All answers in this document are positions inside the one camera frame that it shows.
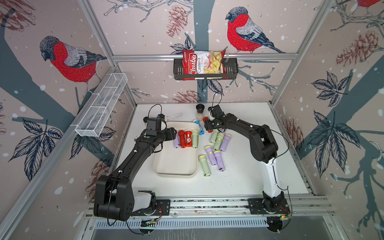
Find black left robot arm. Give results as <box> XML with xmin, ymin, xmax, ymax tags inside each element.
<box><xmin>94</xmin><ymin>114</ymin><xmax>177</xmax><ymax>221</ymax></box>

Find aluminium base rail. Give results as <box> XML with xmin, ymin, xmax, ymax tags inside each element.
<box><xmin>82</xmin><ymin>197</ymin><xmax>292</xmax><ymax>235</ymax></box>

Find pink handled metal tongs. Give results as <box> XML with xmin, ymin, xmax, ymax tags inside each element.
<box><xmin>165</xmin><ymin>113</ymin><xmax>182</xmax><ymax>122</ymax></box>

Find white wire mesh shelf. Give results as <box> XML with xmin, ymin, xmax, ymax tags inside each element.
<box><xmin>75</xmin><ymin>73</ymin><xmax>128</xmax><ymax>137</ymax></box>

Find cream plastic storage tray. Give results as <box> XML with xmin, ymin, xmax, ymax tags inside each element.
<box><xmin>153</xmin><ymin>141</ymin><xmax>199</xmax><ymax>178</ymax></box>

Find black wall basket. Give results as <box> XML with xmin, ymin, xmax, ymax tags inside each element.
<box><xmin>174</xmin><ymin>58</ymin><xmax>239</xmax><ymax>81</ymax></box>

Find blue flashlight back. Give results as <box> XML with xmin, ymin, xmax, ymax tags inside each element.
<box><xmin>193</xmin><ymin>119</ymin><xmax>205</xmax><ymax>136</ymax></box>

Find short red flashlight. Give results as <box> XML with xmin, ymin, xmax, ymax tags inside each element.
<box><xmin>185</xmin><ymin>130</ymin><xmax>193</xmax><ymax>148</ymax></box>

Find long red flashlight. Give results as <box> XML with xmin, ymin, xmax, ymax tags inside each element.
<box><xmin>178</xmin><ymin>130</ymin><xmax>187</xmax><ymax>149</ymax></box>

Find red flashlight back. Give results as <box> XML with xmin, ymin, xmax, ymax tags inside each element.
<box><xmin>203</xmin><ymin>117</ymin><xmax>213</xmax><ymax>133</ymax></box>

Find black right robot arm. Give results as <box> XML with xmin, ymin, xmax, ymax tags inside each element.
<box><xmin>204</xmin><ymin>105</ymin><xmax>291</xmax><ymax>214</ymax></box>

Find large spice jar black lid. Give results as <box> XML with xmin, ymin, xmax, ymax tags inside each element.
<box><xmin>196</xmin><ymin>104</ymin><xmax>205</xmax><ymax>121</ymax></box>

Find green flashlight front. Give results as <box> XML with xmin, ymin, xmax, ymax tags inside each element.
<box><xmin>199</xmin><ymin>155</ymin><xmax>211</xmax><ymax>177</ymax></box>

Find red cassava chips bag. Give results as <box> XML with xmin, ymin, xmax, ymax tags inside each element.
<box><xmin>183</xmin><ymin>50</ymin><xmax>226</xmax><ymax>75</ymax></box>

